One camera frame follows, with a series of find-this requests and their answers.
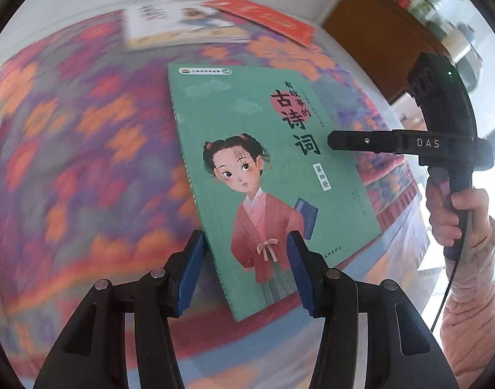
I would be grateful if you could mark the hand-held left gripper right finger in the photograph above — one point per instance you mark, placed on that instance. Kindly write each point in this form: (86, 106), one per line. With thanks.
(302, 275)

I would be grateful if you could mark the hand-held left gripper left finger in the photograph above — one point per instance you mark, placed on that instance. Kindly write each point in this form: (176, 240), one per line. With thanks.
(190, 275)

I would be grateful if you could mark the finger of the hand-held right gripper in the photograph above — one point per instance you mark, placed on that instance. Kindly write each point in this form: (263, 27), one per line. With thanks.
(361, 141)

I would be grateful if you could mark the teal book with girl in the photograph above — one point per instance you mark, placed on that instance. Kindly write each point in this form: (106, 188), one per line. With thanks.
(239, 109)

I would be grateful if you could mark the red book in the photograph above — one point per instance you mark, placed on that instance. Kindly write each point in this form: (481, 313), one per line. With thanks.
(272, 20)

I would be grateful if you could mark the white book with black calligraphy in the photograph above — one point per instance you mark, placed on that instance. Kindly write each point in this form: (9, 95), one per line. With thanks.
(170, 32)

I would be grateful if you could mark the person's right forearm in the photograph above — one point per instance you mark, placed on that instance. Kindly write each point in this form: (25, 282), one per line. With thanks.
(474, 312)

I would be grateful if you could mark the person's right hand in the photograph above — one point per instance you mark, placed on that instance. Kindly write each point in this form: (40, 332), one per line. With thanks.
(438, 214)

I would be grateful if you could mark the brown wooden cabinet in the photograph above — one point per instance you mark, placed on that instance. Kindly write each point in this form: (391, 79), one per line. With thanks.
(373, 28)

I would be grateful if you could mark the floral quilted mat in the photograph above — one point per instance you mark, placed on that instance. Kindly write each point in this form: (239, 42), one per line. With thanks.
(89, 150)

